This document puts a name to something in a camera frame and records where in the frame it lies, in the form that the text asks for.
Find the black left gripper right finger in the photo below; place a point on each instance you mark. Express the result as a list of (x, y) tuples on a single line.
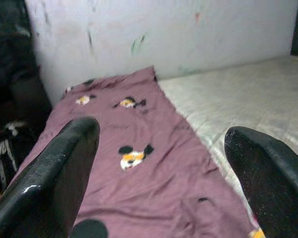
[(275, 186)]

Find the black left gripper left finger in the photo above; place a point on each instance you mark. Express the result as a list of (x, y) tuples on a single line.
[(39, 186)]

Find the pink cartoon mouse blanket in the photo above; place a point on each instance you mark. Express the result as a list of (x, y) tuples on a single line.
[(151, 186)]

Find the black white striped bag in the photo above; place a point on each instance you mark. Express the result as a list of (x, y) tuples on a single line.
[(5, 153)]

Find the white quilted mattress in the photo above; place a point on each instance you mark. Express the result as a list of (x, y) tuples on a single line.
[(238, 99)]

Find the black patterned garment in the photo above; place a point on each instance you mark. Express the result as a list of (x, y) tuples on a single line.
[(10, 49)]

